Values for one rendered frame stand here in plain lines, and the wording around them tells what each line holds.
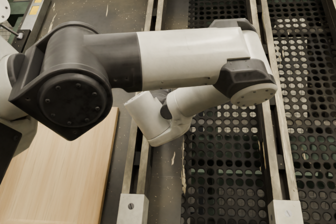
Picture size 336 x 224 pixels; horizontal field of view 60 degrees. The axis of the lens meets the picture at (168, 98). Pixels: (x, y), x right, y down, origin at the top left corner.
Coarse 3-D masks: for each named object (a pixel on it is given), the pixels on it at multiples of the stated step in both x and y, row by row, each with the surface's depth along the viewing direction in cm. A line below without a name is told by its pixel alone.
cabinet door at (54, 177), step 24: (48, 144) 89; (72, 144) 88; (96, 144) 87; (24, 168) 86; (48, 168) 85; (72, 168) 84; (96, 168) 83; (0, 192) 82; (24, 192) 82; (48, 192) 81; (72, 192) 80; (96, 192) 80; (0, 216) 79; (24, 216) 79; (48, 216) 78; (72, 216) 77; (96, 216) 76
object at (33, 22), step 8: (48, 0) 125; (40, 8) 119; (32, 16) 116; (40, 16) 119; (24, 24) 114; (32, 24) 114; (40, 24) 119; (32, 32) 113; (32, 40) 113; (24, 48) 108
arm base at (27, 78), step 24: (72, 24) 43; (24, 72) 38; (48, 72) 33; (72, 72) 34; (96, 72) 35; (24, 96) 34; (48, 96) 34; (72, 96) 35; (96, 96) 36; (48, 120) 37; (72, 120) 37; (96, 120) 38
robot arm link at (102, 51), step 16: (64, 32) 42; (80, 32) 42; (128, 32) 43; (48, 48) 40; (64, 48) 38; (80, 48) 38; (96, 48) 39; (112, 48) 40; (128, 48) 40; (48, 64) 36; (96, 64) 37; (112, 64) 39; (128, 64) 40; (112, 80) 40; (128, 80) 41
